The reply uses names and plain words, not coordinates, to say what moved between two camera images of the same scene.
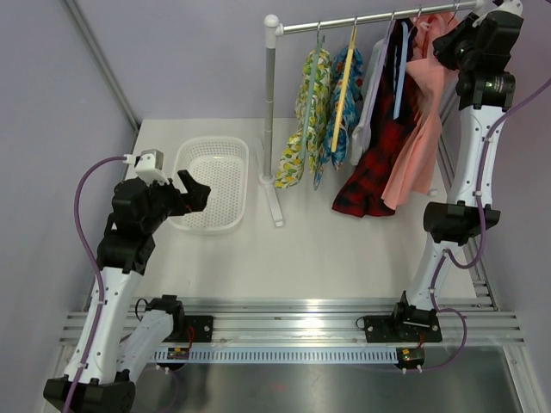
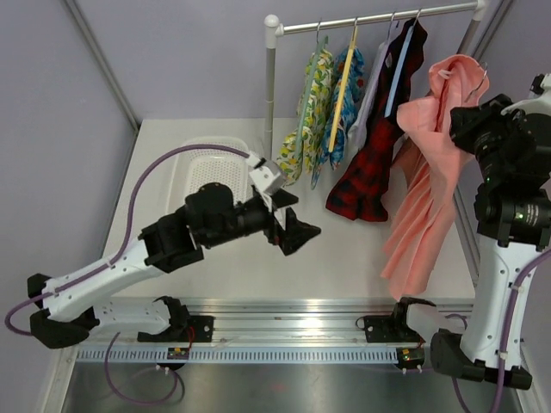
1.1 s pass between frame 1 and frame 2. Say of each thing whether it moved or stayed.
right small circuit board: stayed
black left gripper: moved
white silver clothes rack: stayed
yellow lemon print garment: stayed
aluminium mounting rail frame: stayed
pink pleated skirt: moved
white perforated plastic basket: stayed
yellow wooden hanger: stayed
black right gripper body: moved
